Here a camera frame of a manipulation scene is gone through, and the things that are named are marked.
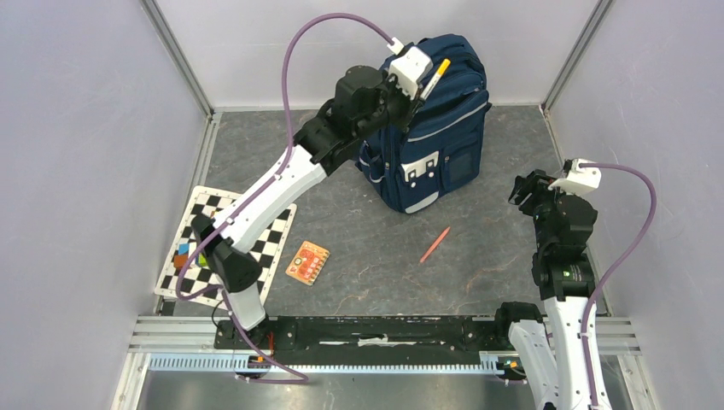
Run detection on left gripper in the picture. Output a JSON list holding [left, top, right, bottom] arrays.
[[356, 69, 427, 142]]

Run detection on yellow white marker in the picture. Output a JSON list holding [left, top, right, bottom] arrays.
[[419, 58, 451, 102]]

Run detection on navy blue backpack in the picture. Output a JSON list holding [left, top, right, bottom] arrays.
[[355, 34, 492, 214]]

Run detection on orange card pack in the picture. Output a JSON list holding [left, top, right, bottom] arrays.
[[285, 241, 330, 286]]

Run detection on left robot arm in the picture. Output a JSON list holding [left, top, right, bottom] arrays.
[[191, 66, 431, 349]]

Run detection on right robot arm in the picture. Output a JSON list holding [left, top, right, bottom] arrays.
[[493, 170, 611, 409]]

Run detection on orange pencil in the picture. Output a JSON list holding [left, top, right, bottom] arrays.
[[419, 226, 451, 264]]

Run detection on checkerboard calibration board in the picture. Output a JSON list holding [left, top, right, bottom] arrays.
[[155, 185, 296, 302]]

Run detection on colourful blocks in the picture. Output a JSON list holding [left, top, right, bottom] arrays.
[[172, 241, 207, 270]]

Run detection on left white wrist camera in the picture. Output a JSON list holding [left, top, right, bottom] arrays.
[[386, 37, 433, 101]]

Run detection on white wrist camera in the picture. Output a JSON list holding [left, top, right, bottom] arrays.
[[548, 158, 602, 196], [386, 37, 433, 101]]

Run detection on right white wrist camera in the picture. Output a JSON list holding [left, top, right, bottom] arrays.
[[548, 158, 602, 196]]

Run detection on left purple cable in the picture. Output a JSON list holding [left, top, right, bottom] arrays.
[[175, 13, 397, 384]]

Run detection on purple cable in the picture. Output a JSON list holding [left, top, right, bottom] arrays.
[[579, 162, 658, 410], [175, 13, 397, 384]]

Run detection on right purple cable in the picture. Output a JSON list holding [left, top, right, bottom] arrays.
[[579, 162, 658, 410]]

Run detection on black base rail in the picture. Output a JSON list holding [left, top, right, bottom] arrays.
[[247, 315, 514, 366]]

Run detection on aluminium frame rail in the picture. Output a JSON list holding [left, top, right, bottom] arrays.
[[128, 316, 640, 376]]

